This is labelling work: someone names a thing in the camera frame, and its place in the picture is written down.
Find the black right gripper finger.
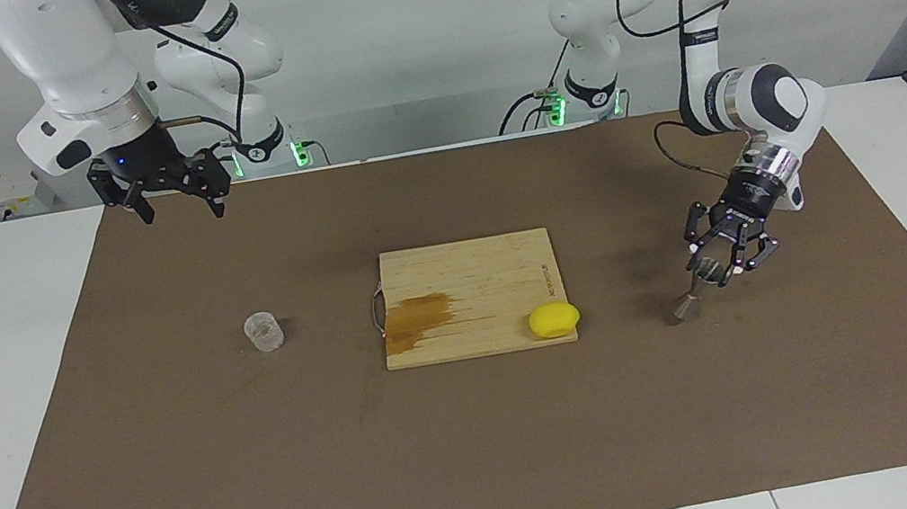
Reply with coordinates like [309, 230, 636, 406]
[182, 145, 239, 224]
[87, 162, 160, 236]

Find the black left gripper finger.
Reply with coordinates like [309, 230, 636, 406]
[708, 214, 786, 290]
[677, 197, 735, 280]

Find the steel double jigger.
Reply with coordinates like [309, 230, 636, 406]
[663, 259, 724, 326]

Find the clear plastic cup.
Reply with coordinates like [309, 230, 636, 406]
[242, 309, 288, 355]

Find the yellow lemon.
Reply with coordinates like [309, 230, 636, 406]
[527, 299, 584, 342]

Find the bamboo cutting board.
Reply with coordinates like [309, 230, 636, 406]
[363, 225, 580, 373]

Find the brown table mat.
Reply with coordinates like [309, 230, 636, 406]
[0, 74, 907, 509]

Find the white wall socket box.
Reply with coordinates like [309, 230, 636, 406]
[0, 170, 58, 220]

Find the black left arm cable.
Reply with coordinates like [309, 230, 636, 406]
[600, 0, 761, 200]

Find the black left base cable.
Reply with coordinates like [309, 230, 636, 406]
[485, 36, 583, 137]

